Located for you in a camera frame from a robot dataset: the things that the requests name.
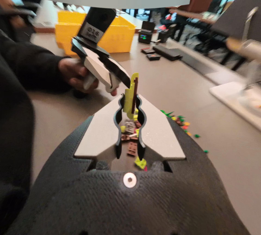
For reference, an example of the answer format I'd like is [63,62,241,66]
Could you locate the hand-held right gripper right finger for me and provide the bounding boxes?
[136,94,187,170]

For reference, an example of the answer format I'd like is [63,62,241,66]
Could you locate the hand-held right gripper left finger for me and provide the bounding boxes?
[74,94,125,170]

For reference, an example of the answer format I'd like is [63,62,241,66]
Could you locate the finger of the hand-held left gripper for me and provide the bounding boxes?
[98,52,132,89]
[84,52,120,93]

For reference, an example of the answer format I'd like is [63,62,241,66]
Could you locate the pile of toy bricks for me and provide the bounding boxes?
[119,109,209,172]

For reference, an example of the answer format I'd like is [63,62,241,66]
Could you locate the lime and brown brick assembly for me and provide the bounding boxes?
[123,72,139,120]

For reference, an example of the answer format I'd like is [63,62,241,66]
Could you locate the person's left forearm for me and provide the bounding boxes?
[0,30,71,93]

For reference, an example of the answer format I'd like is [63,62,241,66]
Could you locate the person's left hand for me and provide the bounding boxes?
[58,58,118,97]

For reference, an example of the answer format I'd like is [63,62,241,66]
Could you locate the yellow plastic bin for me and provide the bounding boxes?
[55,10,136,56]

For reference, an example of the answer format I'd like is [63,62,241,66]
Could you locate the black charging case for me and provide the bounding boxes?
[138,21,156,44]

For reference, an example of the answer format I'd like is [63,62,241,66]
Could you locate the flat black power bank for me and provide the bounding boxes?
[153,44,183,62]

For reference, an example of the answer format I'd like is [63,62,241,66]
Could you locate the black monitor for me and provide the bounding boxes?
[211,0,261,36]

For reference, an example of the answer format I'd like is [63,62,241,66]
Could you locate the black desk cable cover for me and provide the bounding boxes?
[180,55,221,78]

